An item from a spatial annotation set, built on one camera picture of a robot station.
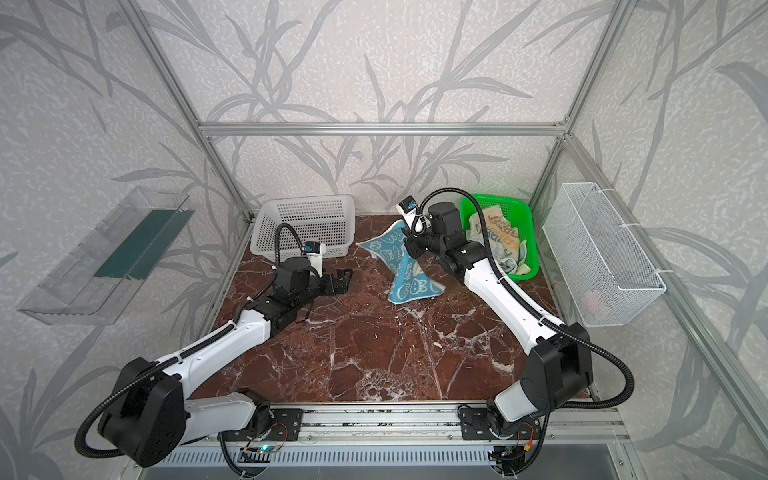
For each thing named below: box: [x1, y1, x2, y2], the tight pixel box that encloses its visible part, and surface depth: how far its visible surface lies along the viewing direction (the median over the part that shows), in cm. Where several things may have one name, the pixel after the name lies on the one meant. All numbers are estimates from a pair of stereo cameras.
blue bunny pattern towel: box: [355, 220, 446, 304], surface depth 90 cm
